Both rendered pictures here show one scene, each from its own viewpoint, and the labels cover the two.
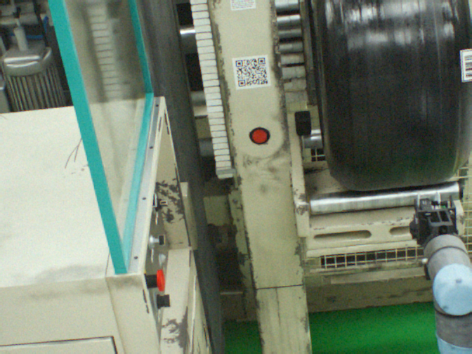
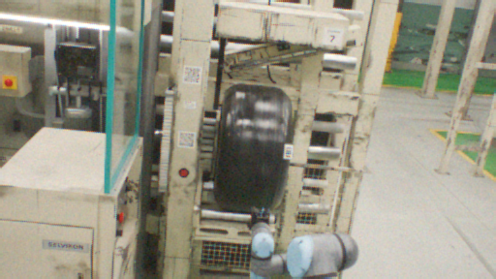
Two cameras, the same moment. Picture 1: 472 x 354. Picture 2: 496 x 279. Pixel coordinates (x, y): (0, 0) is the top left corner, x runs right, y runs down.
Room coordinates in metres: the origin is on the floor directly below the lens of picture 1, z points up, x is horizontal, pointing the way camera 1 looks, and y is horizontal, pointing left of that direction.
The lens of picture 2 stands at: (-0.42, 0.01, 2.03)
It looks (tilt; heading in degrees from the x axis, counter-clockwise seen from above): 19 degrees down; 352
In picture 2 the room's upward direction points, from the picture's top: 7 degrees clockwise
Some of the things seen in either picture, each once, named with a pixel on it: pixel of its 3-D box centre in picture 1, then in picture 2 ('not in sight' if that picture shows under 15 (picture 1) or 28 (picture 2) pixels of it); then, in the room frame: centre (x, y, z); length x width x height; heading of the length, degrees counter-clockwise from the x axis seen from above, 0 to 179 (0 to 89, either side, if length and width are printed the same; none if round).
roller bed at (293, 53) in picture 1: (269, 46); (197, 140); (2.26, -0.14, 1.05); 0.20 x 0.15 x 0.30; 85
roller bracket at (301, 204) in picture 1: (298, 171); (199, 198); (1.87, -0.15, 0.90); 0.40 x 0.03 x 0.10; 175
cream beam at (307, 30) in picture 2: not in sight; (280, 25); (2.14, -0.47, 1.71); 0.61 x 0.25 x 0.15; 85
